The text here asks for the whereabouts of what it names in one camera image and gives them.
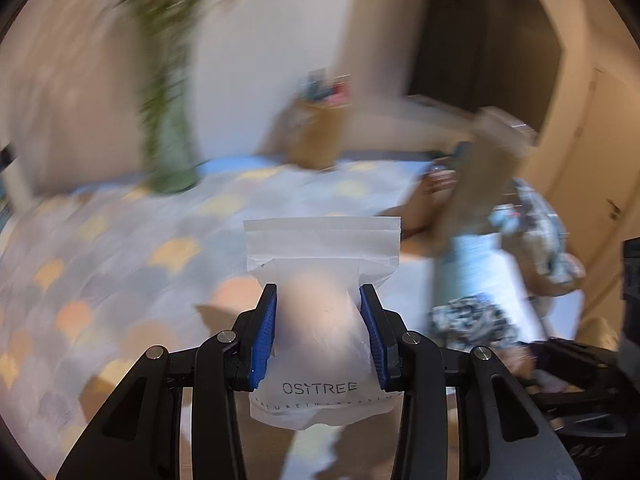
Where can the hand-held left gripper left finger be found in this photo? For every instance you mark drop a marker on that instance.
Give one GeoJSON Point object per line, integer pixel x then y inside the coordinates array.
{"type": "Point", "coordinates": [262, 335]}

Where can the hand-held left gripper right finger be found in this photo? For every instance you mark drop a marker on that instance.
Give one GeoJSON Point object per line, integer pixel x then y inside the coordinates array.
{"type": "Point", "coordinates": [374, 335]}

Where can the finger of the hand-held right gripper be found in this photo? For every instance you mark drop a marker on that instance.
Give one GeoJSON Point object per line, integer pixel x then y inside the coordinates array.
{"type": "Point", "coordinates": [580, 412]}
{"type": "Point", "coordinates": [570, 355]}

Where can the translucent pouch with puff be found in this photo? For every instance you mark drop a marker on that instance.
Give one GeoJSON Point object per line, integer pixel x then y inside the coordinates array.
{"type": "Point", "coordinates": [312, 260]}

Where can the white blue tissue pack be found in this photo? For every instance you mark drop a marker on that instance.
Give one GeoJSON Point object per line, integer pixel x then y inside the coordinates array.
{"type": "Point", "coordinates": [465, 270]}

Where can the beige pouch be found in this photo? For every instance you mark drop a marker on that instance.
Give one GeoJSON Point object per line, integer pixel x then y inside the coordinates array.
{"type": "Point", "coordinates": [417, 207]}

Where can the beige door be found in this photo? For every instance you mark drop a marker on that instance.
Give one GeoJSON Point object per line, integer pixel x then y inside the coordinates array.
{"type": "Point", "coordinates": [595, 160]}

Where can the tall beige bottle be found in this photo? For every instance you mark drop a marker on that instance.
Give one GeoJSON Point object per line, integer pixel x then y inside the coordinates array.
{"type": "Point", "coordinates": [480, 175]}

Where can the cardboard pen holder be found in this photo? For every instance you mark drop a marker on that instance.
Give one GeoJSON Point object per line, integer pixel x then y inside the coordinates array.
{"type": "Point", "coordinates": [317, 135]}

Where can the bunch of pens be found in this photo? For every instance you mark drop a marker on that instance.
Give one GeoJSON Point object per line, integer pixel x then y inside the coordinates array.
{"type": "Point", "coordinates": [325, 87]}

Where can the green plant stems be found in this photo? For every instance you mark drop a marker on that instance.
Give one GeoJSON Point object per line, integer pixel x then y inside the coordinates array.
{"type": "Point", "coordinates": [160, 20]}

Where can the black wall television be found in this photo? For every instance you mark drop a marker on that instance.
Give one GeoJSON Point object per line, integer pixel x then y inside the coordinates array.
{"type": "Point", "coordinates": [490, 45]}

